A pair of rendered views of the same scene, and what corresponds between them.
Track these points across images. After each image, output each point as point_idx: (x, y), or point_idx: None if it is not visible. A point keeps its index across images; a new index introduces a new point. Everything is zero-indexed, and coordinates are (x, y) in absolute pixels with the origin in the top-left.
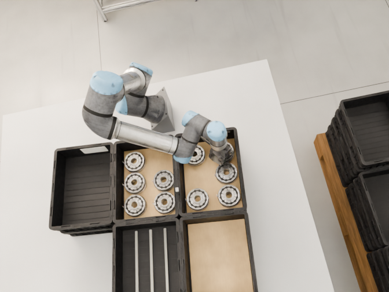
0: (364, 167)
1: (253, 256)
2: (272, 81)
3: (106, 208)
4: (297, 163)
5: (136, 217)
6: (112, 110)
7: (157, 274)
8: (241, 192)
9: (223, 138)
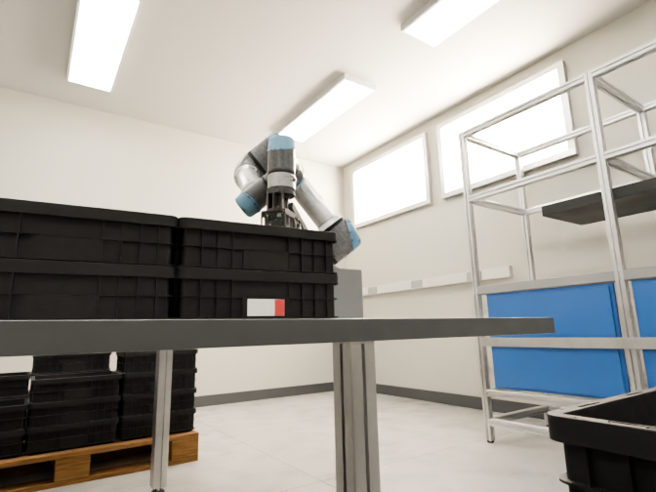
0: (578, 483)
1: (76, 205)
2: (517, 317)
3: None
4: (357, 318)
5: None
6: (259, 154)
7: None
8: (219, 239)
9: (274, 145)
